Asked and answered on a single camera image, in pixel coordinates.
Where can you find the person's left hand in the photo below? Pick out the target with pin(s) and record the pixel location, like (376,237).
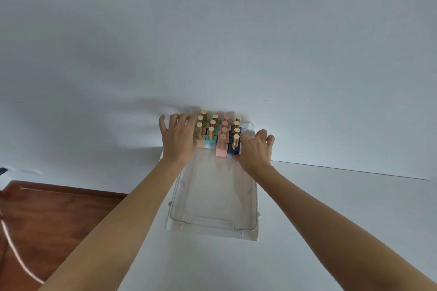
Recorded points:
(177,142)

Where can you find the person's right hand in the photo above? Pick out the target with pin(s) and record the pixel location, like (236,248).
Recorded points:
(256,154)

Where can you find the person's left little finger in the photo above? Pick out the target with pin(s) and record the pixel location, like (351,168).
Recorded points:
(163,123)

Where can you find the person's left middle finger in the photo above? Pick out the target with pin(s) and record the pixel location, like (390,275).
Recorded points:
(183,119)

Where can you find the person's right little finger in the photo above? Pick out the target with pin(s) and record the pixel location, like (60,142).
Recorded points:
(270,140)

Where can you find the cluster of gold-capped lipsticks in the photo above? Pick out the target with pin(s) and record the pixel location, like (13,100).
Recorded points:
(222,137)

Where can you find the person's right forearm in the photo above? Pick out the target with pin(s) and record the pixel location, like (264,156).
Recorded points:
(327,229)

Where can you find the person's left forearm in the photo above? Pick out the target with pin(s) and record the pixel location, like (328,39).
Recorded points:
(116,229)

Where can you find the clear plastic storage bin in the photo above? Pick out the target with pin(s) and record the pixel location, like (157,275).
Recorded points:
(213,195)

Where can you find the dark small object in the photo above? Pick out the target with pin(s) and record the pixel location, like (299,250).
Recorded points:
(2,171)

